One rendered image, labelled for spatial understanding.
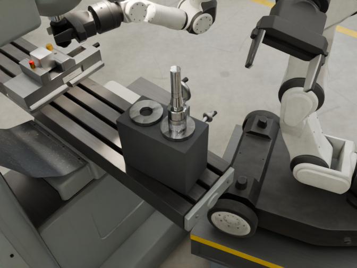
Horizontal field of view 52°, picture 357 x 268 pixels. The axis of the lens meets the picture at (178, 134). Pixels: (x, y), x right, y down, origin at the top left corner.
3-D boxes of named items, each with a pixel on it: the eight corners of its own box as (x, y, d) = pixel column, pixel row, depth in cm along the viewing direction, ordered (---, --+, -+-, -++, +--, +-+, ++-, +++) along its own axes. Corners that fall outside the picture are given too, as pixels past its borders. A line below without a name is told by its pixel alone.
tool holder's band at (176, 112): (164, 114, 89) (164, 111, 88) (169, 101, 92) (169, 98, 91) (184, 117, 88) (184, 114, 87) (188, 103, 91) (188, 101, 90)
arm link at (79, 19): (58, 6, 110) (94, -7, 114) (66, 34, 117) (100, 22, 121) (76, 24, 103) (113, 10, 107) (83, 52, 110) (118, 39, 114)
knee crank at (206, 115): (211, 111, 190) (211, 102, 186) (220, 116, 188) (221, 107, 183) (184, 135, 179) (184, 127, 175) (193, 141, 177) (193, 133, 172)
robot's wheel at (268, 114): (281, 143, 187) (288, 115, 172) (279, 150, 183) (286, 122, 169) (242, 133, 192) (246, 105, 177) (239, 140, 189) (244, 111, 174)
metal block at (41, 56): (46, 60, 134) (41, 45, 130) (56, 66, 132) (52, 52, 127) (34, 67, 132) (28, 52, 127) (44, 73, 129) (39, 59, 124)
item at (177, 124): (166, 131, 93) (164, 114, 89) (170, 117, 96) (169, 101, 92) (184, 133, 92) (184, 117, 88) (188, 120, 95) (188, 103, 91)
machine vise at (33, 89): (80, 51, 151) (74, 27, 143) (105, 65, 145) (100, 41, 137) (7, 97, 134) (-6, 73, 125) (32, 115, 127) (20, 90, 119)
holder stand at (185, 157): (147, 137, 119) (142, 90, 104) (207, 167, 110) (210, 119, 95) (124, 163, 112) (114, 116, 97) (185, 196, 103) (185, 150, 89)
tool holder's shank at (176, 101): (168, 109, 89) (166, 72, 80) (171, 100, 91) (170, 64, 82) (181, 111, 88) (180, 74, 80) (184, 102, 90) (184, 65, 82)
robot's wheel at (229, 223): (255, 233, 154) (262, 208, 139) (252, 243, 151) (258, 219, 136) (209, 217, 159) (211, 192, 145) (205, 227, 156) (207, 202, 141)
